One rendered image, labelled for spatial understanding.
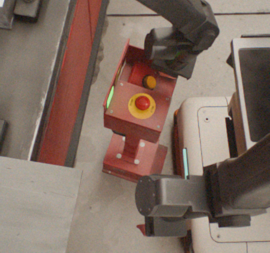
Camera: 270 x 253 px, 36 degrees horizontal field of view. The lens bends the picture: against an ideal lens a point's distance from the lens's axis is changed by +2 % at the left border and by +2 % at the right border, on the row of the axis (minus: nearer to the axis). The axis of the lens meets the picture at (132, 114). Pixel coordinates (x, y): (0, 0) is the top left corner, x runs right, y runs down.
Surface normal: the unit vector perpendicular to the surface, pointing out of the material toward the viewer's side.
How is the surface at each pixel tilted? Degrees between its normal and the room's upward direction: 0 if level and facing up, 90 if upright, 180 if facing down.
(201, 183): 27
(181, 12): 72
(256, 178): 90
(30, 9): 0
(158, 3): 82
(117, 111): 0
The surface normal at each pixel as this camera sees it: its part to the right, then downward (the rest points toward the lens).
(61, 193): 0.06, -0.33
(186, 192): 0.43, -0.31
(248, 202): 0.00, 0.87
